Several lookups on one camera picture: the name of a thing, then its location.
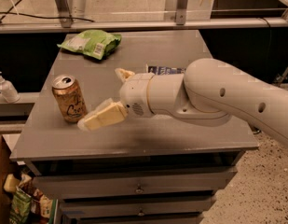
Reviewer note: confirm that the white pump bottle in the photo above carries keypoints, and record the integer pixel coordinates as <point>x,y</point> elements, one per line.
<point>8,91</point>

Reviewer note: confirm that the grey drawer cabinet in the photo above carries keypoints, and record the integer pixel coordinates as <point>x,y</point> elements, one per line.
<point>140,171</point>

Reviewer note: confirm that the brown cardboard box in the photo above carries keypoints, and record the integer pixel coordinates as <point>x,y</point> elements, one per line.
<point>6,167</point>

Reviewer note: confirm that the green snack bag in box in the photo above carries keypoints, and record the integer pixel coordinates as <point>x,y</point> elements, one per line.
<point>20,207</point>

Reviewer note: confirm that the green chip bag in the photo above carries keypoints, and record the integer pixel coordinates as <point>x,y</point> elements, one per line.
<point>93,43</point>

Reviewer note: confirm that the orange LaCroix soda can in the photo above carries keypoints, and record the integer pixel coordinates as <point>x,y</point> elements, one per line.
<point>69,97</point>

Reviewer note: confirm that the blue Kettle chip bag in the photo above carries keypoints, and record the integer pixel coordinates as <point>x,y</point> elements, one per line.
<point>163,70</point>

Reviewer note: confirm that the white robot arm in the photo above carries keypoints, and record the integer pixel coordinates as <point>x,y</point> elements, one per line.
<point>208,93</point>

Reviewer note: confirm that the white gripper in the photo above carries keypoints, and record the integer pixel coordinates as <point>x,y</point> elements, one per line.
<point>134,94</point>

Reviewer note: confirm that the metal railing frame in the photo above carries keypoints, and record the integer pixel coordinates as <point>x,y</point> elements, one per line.
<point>70,16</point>

